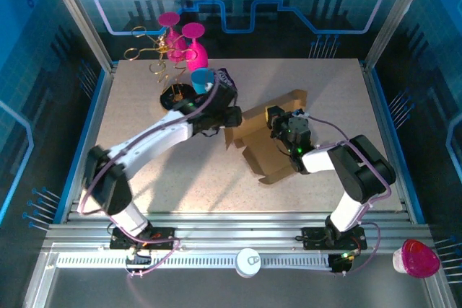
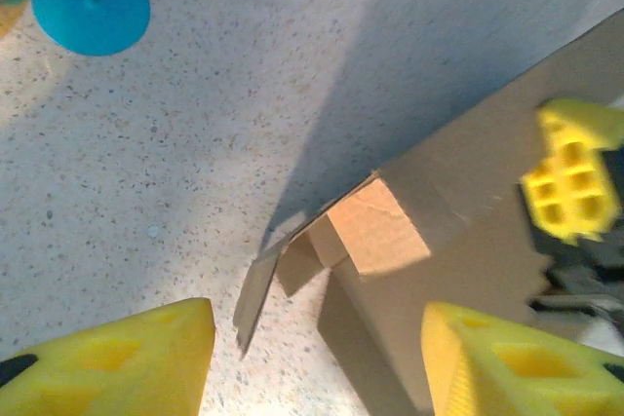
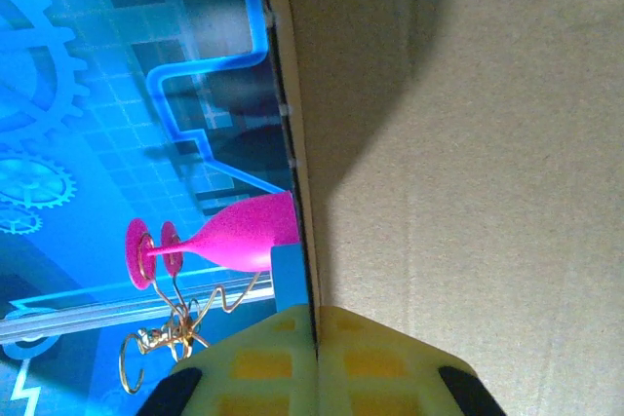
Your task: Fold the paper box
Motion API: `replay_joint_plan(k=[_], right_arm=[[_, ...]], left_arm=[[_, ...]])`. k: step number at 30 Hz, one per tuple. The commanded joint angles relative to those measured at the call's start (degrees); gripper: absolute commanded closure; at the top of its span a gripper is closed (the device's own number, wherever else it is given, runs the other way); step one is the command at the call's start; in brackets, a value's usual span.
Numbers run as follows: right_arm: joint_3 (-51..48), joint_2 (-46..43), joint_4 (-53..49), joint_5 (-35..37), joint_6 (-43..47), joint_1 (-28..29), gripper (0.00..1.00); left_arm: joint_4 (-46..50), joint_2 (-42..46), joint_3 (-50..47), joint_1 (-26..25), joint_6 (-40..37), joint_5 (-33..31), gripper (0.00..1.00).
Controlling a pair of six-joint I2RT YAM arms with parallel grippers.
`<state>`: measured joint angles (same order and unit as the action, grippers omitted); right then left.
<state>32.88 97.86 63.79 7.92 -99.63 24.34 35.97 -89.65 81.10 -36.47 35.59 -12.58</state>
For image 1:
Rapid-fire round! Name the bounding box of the white round cap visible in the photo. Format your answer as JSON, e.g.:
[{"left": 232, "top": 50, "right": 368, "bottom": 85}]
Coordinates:
[{"left": 235, "top": 247, "right": 261, "bottom": 278}]

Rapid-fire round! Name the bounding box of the blue table edge strip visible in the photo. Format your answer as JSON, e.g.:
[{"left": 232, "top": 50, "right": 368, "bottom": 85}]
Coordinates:
[{"left": 57, "top": 69, "right": 108, "bottom": 224}]

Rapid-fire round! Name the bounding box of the pink and white cup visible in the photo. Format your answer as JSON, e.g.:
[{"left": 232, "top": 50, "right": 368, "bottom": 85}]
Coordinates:
[{"left": 392, "top": 238, "right": 441, "bottom": 279}]

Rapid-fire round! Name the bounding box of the aluminium frame post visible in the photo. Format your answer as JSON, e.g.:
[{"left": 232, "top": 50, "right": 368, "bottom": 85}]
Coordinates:
[
  {"left": 362, "top": 0, "right": 436, "bottom": 73},
  {"left": 40, "top": 0, "right": 118, "bottom": 73}
]

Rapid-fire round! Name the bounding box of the pink plastic goblet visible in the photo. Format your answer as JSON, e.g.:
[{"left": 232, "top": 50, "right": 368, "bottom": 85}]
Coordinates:
[
  {"left": 157, "top": 12, "right": 189, "bottom": 63},
  {"left": 180, "top": 22, "right": 209, "bottom": 73}
]

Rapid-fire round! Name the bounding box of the steel front panel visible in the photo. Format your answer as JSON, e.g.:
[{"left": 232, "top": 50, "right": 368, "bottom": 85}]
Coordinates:
[{"left": 21, "top": 242, "right": 456, "bottom": 308}]

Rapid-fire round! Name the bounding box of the aluminium front rail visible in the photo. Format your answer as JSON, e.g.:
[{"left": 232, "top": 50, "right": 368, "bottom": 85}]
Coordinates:
[{"left": 43, "top": 212, "right": 432, "bottom": 251}]

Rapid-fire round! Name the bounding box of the white slotted cable duct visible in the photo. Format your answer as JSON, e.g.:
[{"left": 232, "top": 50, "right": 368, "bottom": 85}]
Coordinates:
[{"left": 56, "top": 252, "right": 333, "bottom": 270}]

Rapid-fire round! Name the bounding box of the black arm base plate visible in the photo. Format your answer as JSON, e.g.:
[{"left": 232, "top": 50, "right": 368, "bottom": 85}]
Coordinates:
[
  {"left": 109, "top": 226, "right": 180, "bottom": 251},
  {"left": 301, "top": 226, "right": 368, "bottom": 251}
]

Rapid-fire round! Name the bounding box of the aluminium side rail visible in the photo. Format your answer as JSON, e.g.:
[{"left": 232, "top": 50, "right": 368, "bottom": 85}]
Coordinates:
[
  {"left": 64, "top": 64, "right": 120, "bottom": 222},
  {"left": 360, "top": 62, "right": 416, "bottom": 222}
]

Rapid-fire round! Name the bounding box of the blue plastic goblet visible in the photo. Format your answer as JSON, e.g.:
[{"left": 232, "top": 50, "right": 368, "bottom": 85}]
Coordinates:
[{"left": 190, "top": 68, "right": 217, "bottom": 95}]

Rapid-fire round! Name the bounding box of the gold wire glass rack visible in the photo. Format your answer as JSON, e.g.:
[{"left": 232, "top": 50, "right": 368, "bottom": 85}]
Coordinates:
[{"left": 124, "top": 25, "right": 199, "bottom": 110}]

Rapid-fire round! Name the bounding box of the purple snack packet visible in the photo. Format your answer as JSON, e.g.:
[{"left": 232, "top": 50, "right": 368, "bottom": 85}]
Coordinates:
[{"left": 215, "top": 67, "right": 239, "bottom": 91}]

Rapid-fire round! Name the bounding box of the brown cardboard box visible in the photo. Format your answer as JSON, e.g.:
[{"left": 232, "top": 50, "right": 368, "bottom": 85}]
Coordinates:
[{"left": 223, "top": 89, "right": 310, "bottom": 185}]

